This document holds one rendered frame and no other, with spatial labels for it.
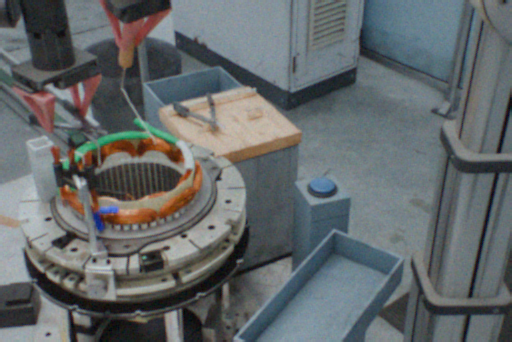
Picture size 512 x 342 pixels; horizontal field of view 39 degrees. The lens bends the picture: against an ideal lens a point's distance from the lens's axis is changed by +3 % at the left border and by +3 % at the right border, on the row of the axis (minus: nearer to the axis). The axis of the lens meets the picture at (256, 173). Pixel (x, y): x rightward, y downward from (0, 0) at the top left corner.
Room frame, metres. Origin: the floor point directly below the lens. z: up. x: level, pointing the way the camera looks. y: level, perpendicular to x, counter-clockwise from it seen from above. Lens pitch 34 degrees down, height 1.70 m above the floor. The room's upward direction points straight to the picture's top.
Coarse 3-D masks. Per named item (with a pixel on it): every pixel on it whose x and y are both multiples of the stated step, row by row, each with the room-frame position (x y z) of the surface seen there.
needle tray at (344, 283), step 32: (320, 256) 0.76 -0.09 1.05; (352, 256) 0.77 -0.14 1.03; (384, 256) 0.75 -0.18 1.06; (288, 288) 0.69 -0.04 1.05; (320, 288) 0.72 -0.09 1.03; (352, 288) 0.72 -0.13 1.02; (384, 288) 0.68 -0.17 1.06; (256, 320) 0.62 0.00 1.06; (288, 320) 0.66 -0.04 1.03; (320, 320) 0.66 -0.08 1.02; (352, 320) 0.66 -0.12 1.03
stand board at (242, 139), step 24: (216, 96) 1.20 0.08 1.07; (168, 120) 1.11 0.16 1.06; (192, 120) 1.11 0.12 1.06; (240, 120) 1.11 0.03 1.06; (264, 120) 1.11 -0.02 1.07; (288, 120) 1.11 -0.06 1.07; (216, 144) 1.03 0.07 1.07; (240, 144) 1.03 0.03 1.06; (264, 144) 1.03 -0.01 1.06; (288, 144) 1.06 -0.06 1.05
